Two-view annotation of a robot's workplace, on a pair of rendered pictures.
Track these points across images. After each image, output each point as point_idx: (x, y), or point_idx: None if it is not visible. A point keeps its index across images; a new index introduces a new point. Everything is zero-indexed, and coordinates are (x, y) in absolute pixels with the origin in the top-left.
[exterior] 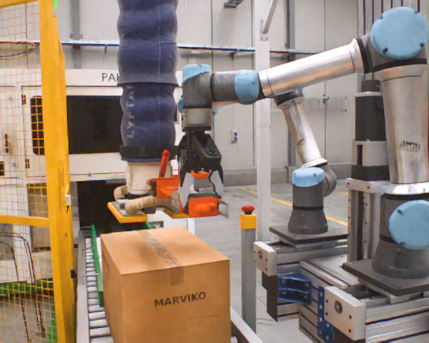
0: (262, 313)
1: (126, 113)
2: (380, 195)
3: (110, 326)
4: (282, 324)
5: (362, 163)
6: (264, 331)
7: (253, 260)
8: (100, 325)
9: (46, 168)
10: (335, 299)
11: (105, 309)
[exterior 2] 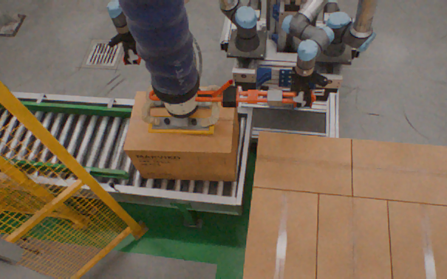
0: (105, 76)
1: (174, 77)
2: (333, 28)
3: (173, 177)
4: (128, 73)
5: (295, 4)
6: (128, 86)
7: None
8: (154, 184)
9: (63, 160)
10: (327, 80)
11: (148, 176)
